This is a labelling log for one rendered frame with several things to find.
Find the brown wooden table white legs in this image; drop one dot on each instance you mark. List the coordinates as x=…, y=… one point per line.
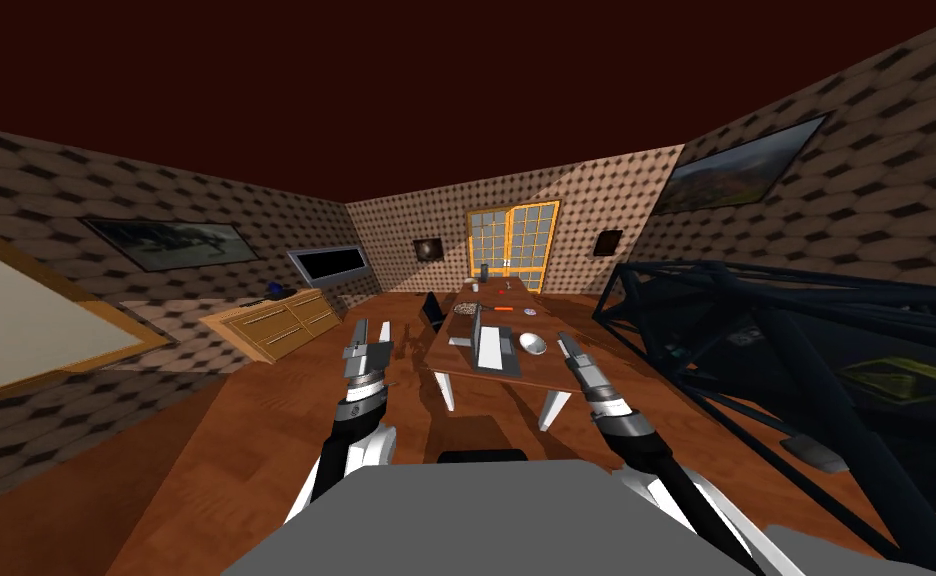
x=544, y=370

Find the dark pan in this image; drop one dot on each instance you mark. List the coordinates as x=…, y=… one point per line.
x=465, y=308

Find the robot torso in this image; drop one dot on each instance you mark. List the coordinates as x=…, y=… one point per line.
x=508, y=520

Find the wooden framed white board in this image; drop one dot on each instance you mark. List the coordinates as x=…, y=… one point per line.
x=28, y=320

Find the grey framed black screen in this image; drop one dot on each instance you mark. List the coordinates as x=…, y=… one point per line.
x=330, y=264

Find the yellow framed glass door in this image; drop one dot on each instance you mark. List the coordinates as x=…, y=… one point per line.
x=516, y=244

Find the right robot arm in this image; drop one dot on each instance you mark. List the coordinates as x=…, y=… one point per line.
x=652, y=452

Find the light wooden sideboard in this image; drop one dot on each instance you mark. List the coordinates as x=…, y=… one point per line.
x=276, y=324

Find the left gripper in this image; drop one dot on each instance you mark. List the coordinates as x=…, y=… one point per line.
x=366, y=360

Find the white bowl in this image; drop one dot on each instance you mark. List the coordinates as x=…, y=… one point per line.
x=534, y=343

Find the dark framed landscape picture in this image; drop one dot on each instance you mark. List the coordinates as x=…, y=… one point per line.
x=172, y=244

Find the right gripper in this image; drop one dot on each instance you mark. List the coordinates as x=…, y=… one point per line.
x=592, y=376

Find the small dark square picture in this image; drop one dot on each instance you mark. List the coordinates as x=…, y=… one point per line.
x=608, y=243
x=429, y=250

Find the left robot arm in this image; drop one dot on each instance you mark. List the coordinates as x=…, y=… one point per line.
x=356, y=448

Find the dark blue metal frame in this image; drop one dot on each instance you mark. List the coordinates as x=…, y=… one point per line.
x=796, y=352

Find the grey laptop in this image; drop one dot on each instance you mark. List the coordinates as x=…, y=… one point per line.
x=492, y=348

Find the dark blue chair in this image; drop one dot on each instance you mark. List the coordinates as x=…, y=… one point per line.
x=434, y=312

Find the large dark framed mountain picture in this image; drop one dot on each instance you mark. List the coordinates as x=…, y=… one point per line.
x=736, y=172

